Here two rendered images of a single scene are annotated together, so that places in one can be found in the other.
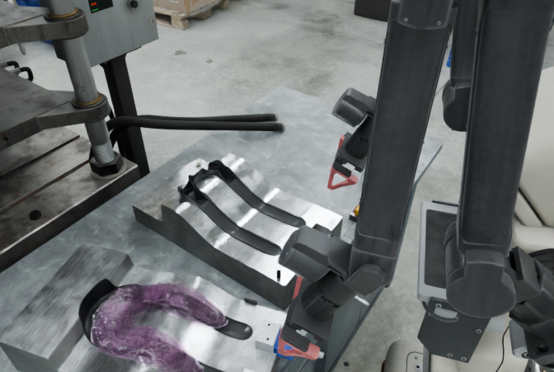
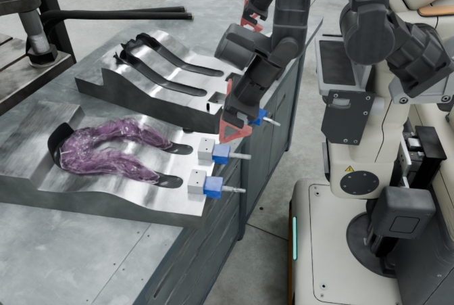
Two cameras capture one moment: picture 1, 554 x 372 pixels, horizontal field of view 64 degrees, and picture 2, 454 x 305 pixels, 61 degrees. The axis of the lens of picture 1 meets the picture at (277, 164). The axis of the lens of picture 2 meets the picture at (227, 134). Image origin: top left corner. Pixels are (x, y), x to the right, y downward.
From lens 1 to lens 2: 0.24 m
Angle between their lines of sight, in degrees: 9
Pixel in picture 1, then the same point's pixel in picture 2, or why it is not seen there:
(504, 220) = not seen: outside the picture
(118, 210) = (61, 86)
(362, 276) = (282, 47)
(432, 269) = (328, 74)
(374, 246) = (290, 18)
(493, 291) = (379, 36)
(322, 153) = not seen: hidden behind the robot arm
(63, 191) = (8, 79)
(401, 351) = (304, 184)
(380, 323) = (284, 177)
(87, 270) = (47, 118)
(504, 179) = not seen: outside the picture
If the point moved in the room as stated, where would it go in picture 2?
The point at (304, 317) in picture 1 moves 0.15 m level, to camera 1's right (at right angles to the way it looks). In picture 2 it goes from (238, 103) to (312, 96)
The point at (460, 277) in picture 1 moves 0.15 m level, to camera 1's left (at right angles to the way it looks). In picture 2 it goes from (355, 29) to (261, 36)
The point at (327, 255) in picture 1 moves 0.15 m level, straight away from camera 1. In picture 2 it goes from (253, 40) to (250, 3)
